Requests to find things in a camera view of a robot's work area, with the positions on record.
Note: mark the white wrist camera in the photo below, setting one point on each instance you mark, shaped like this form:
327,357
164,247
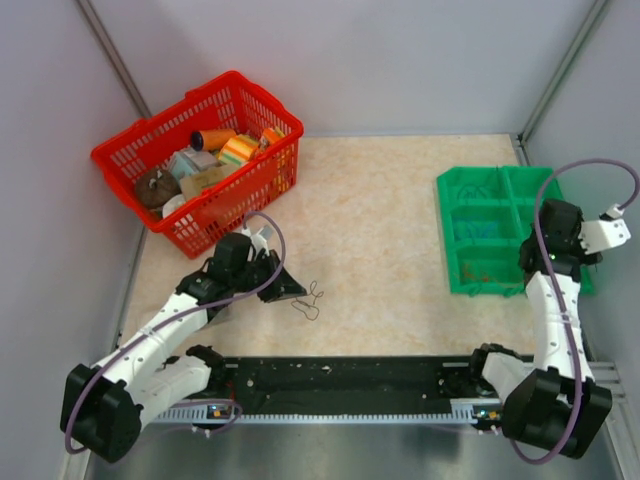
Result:
259,239
608,232

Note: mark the brown cardboard box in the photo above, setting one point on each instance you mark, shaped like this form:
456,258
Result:
193,185

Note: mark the brown round bun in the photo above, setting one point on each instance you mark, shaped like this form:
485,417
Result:
155,188

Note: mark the green compartment tray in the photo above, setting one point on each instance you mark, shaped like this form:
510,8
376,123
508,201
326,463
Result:
485,215

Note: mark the yellow striped sponge pack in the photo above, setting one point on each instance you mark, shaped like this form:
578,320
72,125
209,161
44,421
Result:
238,150

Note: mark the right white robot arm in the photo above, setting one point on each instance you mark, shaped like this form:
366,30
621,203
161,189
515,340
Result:
556,404

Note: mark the pale blue box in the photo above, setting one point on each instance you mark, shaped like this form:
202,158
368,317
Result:
187,162

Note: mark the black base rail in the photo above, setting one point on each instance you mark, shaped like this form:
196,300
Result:
391,385

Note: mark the red plastic shopping basket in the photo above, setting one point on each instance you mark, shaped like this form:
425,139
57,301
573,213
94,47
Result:
230,100

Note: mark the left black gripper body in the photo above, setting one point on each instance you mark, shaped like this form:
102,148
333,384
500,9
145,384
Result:
254,274

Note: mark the white round lid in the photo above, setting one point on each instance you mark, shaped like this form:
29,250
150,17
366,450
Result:
172,205

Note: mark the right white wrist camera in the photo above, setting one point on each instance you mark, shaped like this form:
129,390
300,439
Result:
608,232

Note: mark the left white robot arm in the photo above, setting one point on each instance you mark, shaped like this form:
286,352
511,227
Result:
107,405

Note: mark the orange snack packet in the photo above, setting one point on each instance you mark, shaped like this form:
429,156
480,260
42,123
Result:
270,136

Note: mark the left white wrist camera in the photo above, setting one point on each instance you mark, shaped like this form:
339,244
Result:
259,239

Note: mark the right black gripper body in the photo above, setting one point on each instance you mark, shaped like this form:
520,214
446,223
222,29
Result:
576,249

